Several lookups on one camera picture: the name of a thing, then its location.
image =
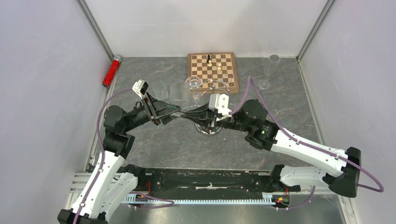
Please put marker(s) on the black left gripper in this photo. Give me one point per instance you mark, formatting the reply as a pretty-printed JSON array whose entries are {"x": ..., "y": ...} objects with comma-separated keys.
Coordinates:
[{"x": 160, "y": 107}]

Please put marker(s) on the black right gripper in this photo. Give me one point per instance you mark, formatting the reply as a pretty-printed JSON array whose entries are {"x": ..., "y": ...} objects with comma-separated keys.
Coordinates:
[{"x": 207, "y": 115}]

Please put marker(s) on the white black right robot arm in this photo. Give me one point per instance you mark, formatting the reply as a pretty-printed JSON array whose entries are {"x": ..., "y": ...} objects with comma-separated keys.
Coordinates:
[{"x": 329, "y": 167}]

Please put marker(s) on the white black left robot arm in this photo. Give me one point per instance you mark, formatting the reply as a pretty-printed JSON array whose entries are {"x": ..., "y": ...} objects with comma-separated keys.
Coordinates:
[{"x": 99, "y": 199}]

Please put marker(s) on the wooden chessboard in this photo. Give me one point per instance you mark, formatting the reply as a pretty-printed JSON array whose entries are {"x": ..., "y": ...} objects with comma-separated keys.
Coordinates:
[{"x": 197, "y": 66}]

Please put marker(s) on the red cylindrical can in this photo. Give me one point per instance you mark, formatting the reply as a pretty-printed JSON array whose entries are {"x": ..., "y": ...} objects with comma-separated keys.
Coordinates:
[{"x": 117, "y": 59}]

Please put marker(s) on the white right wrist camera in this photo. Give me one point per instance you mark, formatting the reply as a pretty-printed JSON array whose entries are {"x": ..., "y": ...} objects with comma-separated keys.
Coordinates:
[{"x": 219, "y": 102}]

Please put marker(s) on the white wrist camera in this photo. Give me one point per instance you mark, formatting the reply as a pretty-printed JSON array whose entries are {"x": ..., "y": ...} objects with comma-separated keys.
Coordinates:
[
  {"x": 219, "y": 102},
  {"x": 140, "y": 88}
]

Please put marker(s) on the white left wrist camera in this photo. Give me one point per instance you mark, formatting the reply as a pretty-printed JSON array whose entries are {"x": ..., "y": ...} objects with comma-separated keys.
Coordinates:
[{"x": 140, "y": 88}]

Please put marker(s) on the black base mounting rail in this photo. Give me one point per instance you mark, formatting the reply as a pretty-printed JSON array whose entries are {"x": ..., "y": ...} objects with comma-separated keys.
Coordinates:
[{"x": 206, "y": 184}]

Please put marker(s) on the white slotted cable duct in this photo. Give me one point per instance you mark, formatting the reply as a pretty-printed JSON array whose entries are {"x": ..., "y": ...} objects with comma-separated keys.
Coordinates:
[{"x": 263, "y": 199}]

